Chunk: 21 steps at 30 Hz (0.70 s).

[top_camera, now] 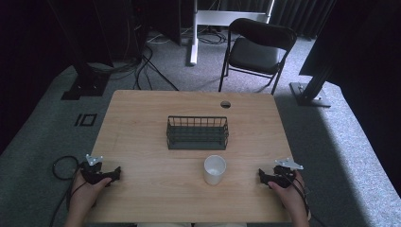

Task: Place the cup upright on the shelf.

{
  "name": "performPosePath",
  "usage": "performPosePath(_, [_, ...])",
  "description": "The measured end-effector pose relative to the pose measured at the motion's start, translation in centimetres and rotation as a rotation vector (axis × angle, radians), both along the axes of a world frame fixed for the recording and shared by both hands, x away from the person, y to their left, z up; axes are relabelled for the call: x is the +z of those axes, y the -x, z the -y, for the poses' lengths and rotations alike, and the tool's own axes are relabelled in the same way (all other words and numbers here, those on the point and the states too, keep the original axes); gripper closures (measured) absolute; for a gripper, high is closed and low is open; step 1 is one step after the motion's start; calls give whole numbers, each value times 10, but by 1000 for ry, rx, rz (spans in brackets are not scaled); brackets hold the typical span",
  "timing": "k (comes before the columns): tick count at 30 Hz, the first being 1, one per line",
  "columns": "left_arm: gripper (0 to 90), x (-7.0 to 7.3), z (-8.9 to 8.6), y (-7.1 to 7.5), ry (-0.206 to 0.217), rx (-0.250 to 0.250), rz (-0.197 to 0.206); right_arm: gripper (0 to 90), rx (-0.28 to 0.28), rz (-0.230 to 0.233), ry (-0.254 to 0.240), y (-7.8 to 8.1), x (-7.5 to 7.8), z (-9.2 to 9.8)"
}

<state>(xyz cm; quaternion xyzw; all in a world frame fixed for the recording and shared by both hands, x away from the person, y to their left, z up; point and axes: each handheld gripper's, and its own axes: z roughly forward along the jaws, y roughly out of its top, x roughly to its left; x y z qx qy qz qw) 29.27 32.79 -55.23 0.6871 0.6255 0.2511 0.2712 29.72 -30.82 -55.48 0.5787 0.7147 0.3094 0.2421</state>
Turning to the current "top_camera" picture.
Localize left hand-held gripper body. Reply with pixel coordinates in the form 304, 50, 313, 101
79, 153, 115, 185

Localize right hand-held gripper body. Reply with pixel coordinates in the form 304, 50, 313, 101
265, 157, 305, 189

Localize person's left hand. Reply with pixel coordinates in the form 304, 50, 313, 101
69, 171, 113, 219

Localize person's right hand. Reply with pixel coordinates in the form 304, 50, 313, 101
268, 171, 309, 219

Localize white cup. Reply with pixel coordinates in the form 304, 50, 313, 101
202, 154, 228, 186

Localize black metal stand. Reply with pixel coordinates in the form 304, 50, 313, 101
46, 0, 112, 101
288, 61, 336, 109

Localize black folding chair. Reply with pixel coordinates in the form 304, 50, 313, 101
218, 17, 298, 96

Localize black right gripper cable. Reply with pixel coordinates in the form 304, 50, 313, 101
282, 171, 325, 227

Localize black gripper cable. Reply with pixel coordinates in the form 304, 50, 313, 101
47, 155, 83, 227
282, 171, 325, 227

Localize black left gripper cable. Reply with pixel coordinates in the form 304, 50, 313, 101
47, 155, 83, 227

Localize black wire basket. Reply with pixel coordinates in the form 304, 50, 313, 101
166, 114, 230, 151

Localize black floor cable bundle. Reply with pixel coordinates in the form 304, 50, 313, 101
88, 18, 181, 93

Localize white desk frame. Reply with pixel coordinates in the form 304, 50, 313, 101
189, 0, 276, 66

